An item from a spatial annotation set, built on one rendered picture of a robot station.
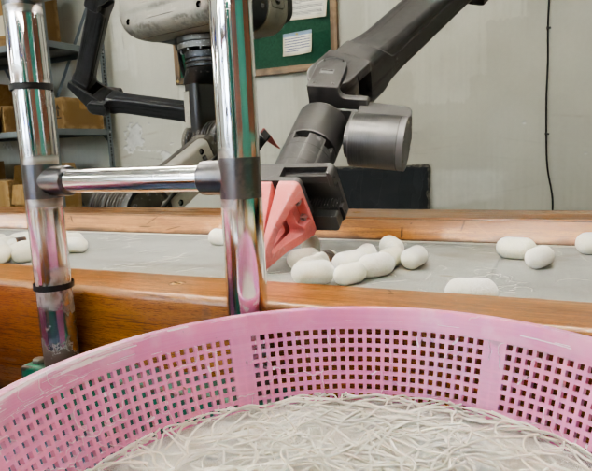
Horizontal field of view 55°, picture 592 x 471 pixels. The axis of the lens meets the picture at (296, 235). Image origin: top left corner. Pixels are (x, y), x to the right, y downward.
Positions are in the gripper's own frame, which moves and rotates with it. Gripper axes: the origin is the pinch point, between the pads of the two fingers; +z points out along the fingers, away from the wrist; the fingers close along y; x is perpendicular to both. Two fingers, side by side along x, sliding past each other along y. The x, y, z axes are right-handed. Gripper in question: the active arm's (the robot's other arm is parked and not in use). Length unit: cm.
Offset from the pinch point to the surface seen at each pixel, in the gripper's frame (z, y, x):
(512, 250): -8.6, 20.3, 7.7
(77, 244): -3.2, -27.4, 3.5
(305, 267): 2.2, 5.3, -1.8
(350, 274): 1.8, 8.9, -0.8
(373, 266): -0.3, 10.0, 0.8
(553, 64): -185, 21, 102
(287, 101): -183, -97, 108
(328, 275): 2.0, 7.0, -0.8
